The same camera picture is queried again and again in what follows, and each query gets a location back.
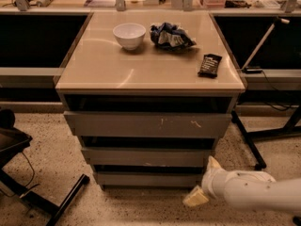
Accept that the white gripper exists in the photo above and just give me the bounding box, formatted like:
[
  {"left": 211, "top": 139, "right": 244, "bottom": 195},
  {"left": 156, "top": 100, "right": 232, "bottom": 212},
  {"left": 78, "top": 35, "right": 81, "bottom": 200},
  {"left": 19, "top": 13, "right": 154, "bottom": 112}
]
[{"left": 182, "top": 155, "right": 226, "bottom": 207}]

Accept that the grey bottom drawer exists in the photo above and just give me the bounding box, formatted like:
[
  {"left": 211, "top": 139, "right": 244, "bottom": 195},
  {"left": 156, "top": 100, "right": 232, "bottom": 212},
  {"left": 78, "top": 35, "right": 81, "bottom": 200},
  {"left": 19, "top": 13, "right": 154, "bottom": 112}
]
[{"left": 93, "top": 172, "right": 202, "bottom": 187}]

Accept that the grey drawer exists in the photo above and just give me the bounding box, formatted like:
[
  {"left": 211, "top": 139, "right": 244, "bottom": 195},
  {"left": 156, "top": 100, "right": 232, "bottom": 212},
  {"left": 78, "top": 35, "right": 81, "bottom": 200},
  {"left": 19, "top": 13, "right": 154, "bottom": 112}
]
[
  {"left": 82, "top": 147, "right": 211, "bottom": 167},
  {"left": 64, "top": 111, "right": 231, "bottom": 138},
  {"left": 93, "top": 172, "right": 202, "bottom": 187}
]

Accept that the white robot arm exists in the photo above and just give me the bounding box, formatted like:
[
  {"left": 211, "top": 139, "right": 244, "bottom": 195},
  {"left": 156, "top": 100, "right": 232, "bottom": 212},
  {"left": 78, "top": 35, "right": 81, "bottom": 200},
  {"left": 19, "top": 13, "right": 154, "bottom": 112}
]
[{"left": 182, "top": 156, "right": 301, "bottom": 217}]

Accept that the grey middle drawer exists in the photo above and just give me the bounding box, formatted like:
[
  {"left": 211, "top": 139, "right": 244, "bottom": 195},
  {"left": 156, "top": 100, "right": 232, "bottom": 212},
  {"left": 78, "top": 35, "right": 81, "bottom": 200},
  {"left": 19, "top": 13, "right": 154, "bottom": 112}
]
[{"left": 82, "top": 147, "right": 211, "bottom": 167}]

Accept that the grey drawer cabinet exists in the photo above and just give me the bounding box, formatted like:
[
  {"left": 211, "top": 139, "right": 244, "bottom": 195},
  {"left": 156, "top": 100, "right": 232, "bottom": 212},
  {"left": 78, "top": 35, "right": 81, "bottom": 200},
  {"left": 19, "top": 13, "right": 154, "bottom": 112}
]
[{"left": 56, "top": 10, "right": 245, "bottom": 175}]

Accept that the grey top drawer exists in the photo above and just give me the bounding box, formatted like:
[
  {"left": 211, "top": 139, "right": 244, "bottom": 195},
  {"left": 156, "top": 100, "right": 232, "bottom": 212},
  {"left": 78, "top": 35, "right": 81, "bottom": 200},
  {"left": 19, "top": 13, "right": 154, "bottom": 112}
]
[{"left": 64, "top": 111, "right": 231, "bottom": 138}]

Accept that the black stand with wheels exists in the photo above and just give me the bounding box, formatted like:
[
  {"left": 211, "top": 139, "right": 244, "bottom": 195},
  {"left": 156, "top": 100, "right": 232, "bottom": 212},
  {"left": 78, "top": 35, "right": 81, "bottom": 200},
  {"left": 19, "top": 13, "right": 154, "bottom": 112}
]
[{"left": 231, "top": 106, "right": 301, "bottom": 170}]

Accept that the black snack bar packet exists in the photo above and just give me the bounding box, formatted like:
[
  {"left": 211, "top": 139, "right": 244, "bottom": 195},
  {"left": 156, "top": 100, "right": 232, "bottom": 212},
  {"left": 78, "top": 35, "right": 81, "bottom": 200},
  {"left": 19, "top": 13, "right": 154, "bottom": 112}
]
[{"left": 198, "top": 54, "right": 222, "bottom": 78}]

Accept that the white pole with black base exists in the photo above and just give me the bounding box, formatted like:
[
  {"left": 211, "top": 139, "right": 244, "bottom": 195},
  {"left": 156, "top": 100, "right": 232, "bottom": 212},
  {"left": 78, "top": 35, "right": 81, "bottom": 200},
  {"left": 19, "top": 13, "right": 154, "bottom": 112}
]
[{"left": 240, "top": 16, "right": 291, "bottom": 74}]

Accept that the crumpled blue chip bag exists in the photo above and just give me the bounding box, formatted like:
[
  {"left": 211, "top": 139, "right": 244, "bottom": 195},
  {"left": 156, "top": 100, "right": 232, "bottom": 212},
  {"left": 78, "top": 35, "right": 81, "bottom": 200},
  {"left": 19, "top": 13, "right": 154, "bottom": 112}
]
[{"left": 150, "top": 23, "right": 196, "bottom": 51}]

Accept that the white bowl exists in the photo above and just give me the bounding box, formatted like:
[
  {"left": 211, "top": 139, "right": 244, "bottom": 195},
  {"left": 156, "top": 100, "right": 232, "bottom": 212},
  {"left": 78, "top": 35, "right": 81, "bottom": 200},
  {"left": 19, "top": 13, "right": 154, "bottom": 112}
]
[{"left": 113, "top": 23, "right": 146, "bottom": 51}]

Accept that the black cart left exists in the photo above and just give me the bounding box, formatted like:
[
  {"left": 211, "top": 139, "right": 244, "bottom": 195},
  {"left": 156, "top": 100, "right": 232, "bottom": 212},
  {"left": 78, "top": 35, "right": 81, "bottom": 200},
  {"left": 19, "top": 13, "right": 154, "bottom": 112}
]
[{"left": 0, "top": 108, "right": 91, "bottom": 226}]

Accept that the black cable on floor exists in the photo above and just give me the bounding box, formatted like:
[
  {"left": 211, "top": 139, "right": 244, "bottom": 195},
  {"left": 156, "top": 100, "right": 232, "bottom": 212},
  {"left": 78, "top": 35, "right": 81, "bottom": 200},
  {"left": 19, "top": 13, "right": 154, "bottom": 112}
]
[{"left": 19, "top": 151, "right": 41, "bottom": 200}]

